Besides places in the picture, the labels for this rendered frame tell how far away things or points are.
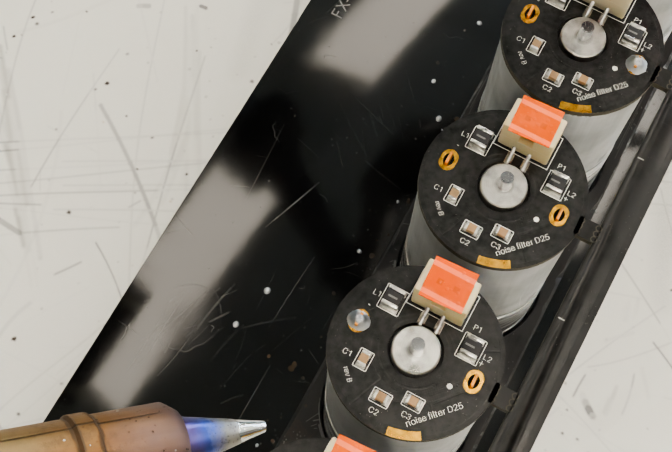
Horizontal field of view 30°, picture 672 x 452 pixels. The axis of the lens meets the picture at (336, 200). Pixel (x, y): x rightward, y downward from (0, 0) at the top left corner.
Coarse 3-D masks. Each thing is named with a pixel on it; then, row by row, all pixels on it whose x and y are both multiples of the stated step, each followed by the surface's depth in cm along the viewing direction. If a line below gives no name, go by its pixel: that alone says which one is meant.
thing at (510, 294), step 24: (504, 168) 18; (480, 192) 18; (504, 192) 18; (528, 192) 18; (408, 240) 21; (432, 240) 19; (408, 264) 21; (552, 264) 19; (480, 288) 19; (504, 288) 19; (528, 288) 19; (504, 312) 20
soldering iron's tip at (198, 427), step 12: (192, 420) 11; (204, 420) 12; (216, 420) 12; (228, 420) 12; (240, 420) 12; (252, 420) 12; (192, 432) 11; (204, 432) 11; (216, 432) 12; (228, 432) 12; (240, 432) 12; (252, 432) 12; (264, 432) 12; (192, 444) 11; (204, 444) 11; (216, 444) 11; (228, 444) 12
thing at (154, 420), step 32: (64, 416) 11; (96, 416) 11; (128, 416) 11; (160, 416) 11; (0, 448) 10; (32, 448) 10; (64, 448) 11; (96, 448) 11; (128, 448) 11; (160, 448) 11
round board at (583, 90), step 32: (512, 0) 19; (544, 0) 19; (576, 0) 20; (640, 0) 20; (512, 32) 19; (544, 32) 19; (608, 32) 19; (640, 32) 19; (512, 64) 19; (544, 64) 19; (576, 64) 19; (608, 64) 19; (544, 96) 19; (576, 96) 19; (608, 96) 19; (640, 96) 19
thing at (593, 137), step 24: (576, 24) 19; (576, 48) 19; (600, 48) 19; (504, 72) 20; (504, 96) 20; (528, 96) 19; (576, 120) 19; (600, 120) 19; (624, 120) 20; (576, 144) 20; (600, 144) 20; (600, 168) 22
